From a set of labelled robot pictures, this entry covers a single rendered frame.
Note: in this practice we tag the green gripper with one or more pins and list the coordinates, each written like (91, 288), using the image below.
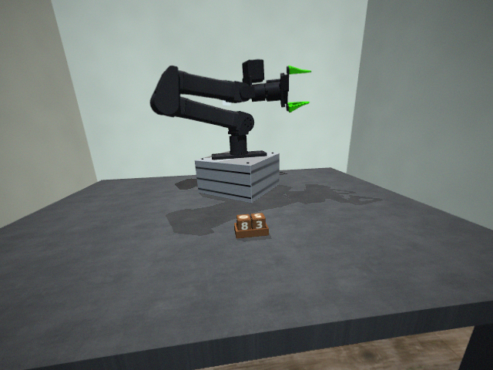
(279, 90)

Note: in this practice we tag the brown number cube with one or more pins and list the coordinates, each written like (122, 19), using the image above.
(258, 221)
(243, 222)

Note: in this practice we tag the orange rectangular tray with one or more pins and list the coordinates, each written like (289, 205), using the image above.
(251, 233)

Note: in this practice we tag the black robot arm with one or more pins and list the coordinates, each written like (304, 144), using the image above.
(167, 100)

